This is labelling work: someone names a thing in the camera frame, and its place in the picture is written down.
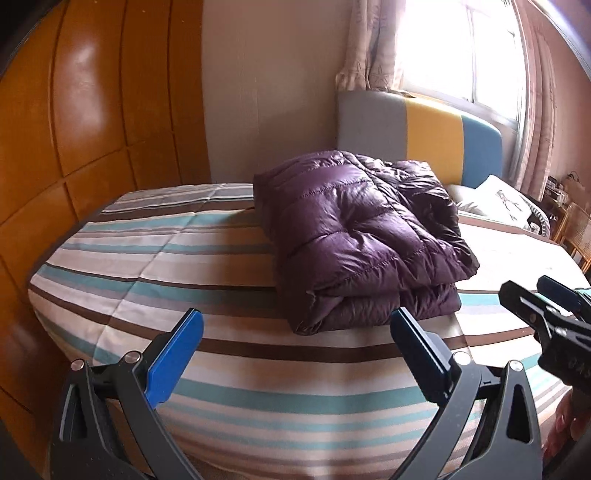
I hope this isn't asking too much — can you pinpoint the purple down jacket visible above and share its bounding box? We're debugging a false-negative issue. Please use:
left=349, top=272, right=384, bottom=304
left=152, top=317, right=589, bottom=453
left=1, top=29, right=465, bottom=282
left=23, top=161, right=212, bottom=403
left=252, top=150, right=479, bottom=335

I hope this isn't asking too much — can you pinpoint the cluttered wooden desk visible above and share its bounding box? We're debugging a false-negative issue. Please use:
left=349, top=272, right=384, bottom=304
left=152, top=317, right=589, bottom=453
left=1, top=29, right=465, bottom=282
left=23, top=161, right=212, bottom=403
left=542, top=171, right=590, bottom=212

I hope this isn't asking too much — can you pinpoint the striped bed cover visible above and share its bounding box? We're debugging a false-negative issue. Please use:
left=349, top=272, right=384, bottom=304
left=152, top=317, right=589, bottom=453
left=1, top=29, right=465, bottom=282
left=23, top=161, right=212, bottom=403
left=27, top=181, right=591, bottom=480

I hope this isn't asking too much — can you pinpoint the right hand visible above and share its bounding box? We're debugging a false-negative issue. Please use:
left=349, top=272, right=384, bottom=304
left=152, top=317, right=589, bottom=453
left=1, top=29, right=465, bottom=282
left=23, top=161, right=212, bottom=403
left=542, top=390, right=590, bottom=462

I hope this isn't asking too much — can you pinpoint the wooden chair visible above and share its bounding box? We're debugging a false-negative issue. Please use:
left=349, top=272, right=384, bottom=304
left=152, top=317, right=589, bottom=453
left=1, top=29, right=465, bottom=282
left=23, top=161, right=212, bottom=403
left=551, top=202, right=591, bottom=274

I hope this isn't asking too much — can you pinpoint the orange wooden wardrobe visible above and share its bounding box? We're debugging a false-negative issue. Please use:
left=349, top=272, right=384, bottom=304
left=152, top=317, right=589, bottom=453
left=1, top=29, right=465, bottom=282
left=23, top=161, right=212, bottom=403
left=1, top=1, right=211, bottom=471

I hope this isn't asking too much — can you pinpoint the grey yellow blue headboard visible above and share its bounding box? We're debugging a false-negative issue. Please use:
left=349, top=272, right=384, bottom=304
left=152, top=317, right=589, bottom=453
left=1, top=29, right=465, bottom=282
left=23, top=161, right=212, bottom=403
left=337, top=91, right=503, bottom=188

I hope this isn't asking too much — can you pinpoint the white pillow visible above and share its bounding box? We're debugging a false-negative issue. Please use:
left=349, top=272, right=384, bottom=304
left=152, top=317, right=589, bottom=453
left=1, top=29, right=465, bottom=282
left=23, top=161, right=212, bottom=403
left=446, top=175, right=551, bottom=238

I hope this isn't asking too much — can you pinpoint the pink patterned curtain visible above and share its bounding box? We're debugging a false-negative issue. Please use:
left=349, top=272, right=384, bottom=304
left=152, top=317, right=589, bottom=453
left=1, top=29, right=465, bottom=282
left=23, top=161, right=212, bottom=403
left=335, top=0, right=407, bottom=92

